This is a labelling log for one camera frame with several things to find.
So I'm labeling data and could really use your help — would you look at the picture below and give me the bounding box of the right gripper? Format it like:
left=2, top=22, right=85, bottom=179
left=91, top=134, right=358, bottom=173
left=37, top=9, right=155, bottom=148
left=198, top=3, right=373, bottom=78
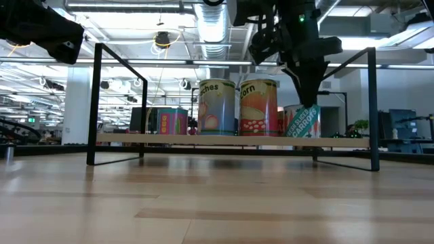
left=279, top=33, right=344, bottom=108

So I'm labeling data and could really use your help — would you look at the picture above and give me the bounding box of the small sliced carrots can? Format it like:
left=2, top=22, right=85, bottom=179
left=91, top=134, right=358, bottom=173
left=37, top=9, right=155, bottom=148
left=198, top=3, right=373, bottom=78
left=283, top=103, right=322, bottom=139

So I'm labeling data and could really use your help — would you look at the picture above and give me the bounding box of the small can with red print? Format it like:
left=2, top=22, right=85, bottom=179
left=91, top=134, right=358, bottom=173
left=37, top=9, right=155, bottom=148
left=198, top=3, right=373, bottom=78
left=277, top=107, right=286, bottom=137

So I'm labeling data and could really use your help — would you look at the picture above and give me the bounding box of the tall corn can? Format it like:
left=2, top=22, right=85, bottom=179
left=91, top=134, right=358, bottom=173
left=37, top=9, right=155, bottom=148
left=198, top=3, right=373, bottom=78
left=239, top=78, right=279, bottom=137

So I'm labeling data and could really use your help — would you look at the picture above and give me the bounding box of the tall peaches can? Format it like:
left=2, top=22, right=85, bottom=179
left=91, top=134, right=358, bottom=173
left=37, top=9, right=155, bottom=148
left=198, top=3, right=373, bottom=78
left=197, top=78, right=237, bottom=136

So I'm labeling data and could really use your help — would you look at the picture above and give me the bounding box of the white pillar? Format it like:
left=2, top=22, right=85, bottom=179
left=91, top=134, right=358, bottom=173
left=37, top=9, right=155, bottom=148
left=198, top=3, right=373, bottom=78
left=62, top=66, right=94, bottom=146

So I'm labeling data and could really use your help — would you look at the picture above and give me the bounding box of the ceiling strip light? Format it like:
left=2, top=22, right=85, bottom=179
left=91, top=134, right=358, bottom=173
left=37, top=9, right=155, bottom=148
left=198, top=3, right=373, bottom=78
left=127, top=60, right=187, bottom=65
left=193, top=60, right=254, bottom=66

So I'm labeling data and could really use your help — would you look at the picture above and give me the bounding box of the dark blue workstation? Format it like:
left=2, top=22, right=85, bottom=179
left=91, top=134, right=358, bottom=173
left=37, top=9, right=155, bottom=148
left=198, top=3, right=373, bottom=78
left=378, top=108, right=434, bottom=153

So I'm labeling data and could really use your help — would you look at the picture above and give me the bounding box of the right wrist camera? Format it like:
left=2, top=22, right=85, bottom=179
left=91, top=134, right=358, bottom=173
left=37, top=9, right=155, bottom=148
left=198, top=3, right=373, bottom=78
left=248, top=32, right=282, bottom=65

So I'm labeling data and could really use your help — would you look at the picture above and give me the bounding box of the silver ceiling duct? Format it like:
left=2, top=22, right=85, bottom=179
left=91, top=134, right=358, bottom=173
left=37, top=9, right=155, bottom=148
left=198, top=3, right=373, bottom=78
left=193, top=0, right=235, bottom=62

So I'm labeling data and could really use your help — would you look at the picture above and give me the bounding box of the black ceiling cable reel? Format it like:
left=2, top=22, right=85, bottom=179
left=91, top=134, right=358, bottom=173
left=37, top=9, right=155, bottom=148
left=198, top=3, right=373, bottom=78
left=154, top=30, right=172, bottom=48

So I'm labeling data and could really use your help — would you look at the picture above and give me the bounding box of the black aluminium rig frame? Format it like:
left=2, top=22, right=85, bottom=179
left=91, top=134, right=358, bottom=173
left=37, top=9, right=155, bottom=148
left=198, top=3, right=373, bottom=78
left=0, top=144, right=434, bottom=167

